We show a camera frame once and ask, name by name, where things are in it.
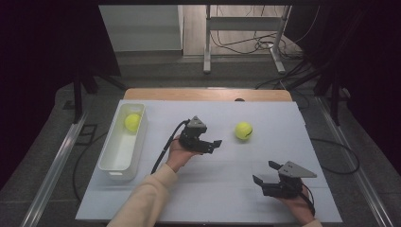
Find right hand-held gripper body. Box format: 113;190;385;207
261;160;318;200

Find white cabinet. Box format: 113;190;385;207
98;4;184;53

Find wooden table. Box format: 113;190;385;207
123;88;293;102

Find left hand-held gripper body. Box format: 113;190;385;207
179;115;216;155

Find white metal stand frame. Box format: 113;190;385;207
202;4;292;75

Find tangle of black cables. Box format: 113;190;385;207
210;4;321;61

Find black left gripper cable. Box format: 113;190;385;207
150;118;191;175

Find person's right hand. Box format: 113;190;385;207
277;185;316;226

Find white board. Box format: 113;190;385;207
75;99;343;223

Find yellow tennis ball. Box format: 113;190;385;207
124;113;142;132
234;121;253;141

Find person's left hand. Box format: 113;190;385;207
165;134;202;174

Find thin black floor cable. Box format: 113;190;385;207
72;131;109;203

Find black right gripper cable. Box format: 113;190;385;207
299;184;317;218

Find white plastic bin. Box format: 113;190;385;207
97;102;149;182

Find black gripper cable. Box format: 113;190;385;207
150;118;191;175
299;184;317;218

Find black tripod stand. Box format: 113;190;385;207
283;61;349;127
61;67;128;125

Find metal floor rail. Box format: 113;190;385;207
316;96;395;227
19;110;90;227

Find thick black floor cables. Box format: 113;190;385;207
254;58;318;110

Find black floor cable loop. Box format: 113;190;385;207
309;136;361;176

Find dark curtain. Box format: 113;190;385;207
0;0;122;193
285;0;401;176

